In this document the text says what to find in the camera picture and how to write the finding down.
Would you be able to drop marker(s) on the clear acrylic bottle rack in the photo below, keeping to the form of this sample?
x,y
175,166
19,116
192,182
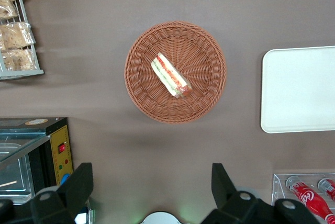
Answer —
x,y
278,182

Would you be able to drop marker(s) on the red cola bottle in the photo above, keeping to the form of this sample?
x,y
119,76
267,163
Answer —
x,y
328,187
306,195

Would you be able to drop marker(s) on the wooden skewer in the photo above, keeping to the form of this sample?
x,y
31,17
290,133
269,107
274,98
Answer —
x,y
9,183

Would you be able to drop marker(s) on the black and yellow food warmer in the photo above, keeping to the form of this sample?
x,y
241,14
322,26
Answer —
x,y
61,161

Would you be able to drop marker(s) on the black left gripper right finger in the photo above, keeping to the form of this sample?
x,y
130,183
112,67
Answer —
x,y
235,208

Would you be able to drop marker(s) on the round brown wicker basket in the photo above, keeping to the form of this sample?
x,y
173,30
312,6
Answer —
x,y
146,95

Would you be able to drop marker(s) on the triangle sandwich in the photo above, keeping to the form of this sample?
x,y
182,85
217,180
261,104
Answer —
x,y
170,76

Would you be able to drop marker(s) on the steel food pan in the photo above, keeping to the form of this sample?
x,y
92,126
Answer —
x,y
18,171

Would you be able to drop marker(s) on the beige plastic tray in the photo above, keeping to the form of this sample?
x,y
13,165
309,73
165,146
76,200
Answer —
x,y
298,90

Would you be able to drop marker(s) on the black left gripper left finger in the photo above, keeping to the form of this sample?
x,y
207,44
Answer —
x,y
65,203

